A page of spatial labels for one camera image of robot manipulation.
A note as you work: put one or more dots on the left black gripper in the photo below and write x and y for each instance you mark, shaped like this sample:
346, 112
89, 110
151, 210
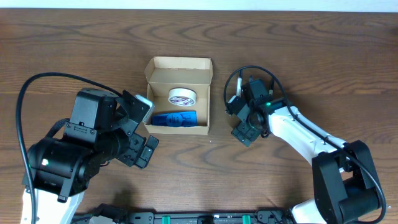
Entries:
130, 154

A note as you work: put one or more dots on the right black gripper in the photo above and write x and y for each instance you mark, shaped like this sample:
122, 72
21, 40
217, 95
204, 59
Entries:
242, 130

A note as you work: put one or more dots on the blue plastic rectangular block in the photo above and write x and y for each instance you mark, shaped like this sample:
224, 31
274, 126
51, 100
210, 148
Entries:
176, 119

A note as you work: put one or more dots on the white masking tape roll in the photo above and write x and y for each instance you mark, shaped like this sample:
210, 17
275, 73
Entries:
182, 97

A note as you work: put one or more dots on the cardboard box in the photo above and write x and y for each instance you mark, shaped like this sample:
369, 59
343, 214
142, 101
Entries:
167, 73

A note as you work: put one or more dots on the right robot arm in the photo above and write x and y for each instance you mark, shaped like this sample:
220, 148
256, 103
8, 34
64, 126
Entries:
345, 181

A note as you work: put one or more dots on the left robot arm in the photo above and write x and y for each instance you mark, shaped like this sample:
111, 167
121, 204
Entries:
102, 127

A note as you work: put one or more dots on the black and white marker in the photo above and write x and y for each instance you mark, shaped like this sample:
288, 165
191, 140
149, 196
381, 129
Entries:
239, 83

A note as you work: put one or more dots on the black capped white marker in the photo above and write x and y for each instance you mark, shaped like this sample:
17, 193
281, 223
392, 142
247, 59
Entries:
271, 86

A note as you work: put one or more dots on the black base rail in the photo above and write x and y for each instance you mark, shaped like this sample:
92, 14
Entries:
110, 214

